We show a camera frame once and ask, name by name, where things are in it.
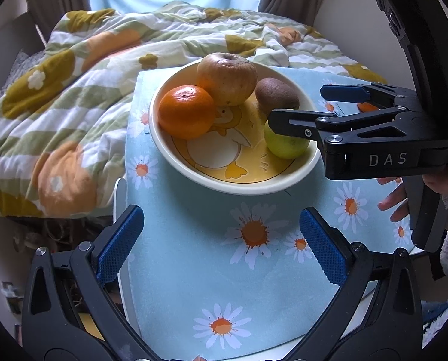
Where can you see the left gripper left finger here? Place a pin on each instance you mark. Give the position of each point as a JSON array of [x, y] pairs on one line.
[[67, 313]]

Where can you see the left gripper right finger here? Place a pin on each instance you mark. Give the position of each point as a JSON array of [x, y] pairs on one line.
[[376, 313]]

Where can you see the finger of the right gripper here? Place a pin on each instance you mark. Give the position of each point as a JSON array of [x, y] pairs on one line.
[[389, 125], [380, 95]]

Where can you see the small orange mandarin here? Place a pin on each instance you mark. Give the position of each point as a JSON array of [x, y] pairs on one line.
[[367, 107]]

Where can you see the small green apple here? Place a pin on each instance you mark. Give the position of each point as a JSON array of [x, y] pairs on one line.
[[282, 146]]

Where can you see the brown kiwi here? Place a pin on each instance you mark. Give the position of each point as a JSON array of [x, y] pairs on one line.
[[272, 93]]

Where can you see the cream duck-pattern bowl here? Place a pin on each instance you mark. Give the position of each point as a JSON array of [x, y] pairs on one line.
[[232, 157]]

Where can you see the brownish wrinkled apple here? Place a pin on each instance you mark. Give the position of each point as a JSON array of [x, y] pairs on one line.
[[230, 79]]

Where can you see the mandarin in bowl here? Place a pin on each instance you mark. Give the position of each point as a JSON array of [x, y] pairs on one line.
[[186, 112]]

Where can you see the blue daisy tablecloth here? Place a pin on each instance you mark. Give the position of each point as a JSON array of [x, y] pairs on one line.
[[222, 275]]

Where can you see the floral striped duvet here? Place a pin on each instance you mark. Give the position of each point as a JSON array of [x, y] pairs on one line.
[[64, 121]]

